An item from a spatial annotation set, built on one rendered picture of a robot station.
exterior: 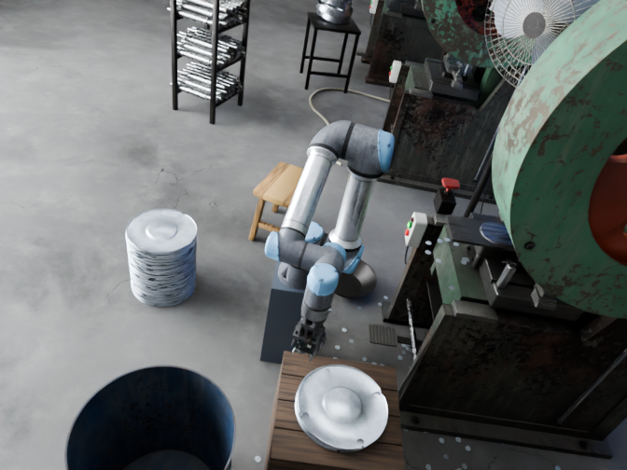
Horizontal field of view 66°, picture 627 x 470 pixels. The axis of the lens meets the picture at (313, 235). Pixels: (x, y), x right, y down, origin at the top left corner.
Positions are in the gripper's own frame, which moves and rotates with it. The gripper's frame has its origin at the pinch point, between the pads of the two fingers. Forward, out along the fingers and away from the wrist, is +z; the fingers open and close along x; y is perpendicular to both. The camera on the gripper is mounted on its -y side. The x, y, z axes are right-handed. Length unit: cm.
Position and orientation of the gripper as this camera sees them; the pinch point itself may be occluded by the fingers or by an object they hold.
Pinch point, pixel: (305, 351)
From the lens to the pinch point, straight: 148.6
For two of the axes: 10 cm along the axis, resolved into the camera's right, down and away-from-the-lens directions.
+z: -1.7, 7.6, 6.3
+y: -3.6, 5.5, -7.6
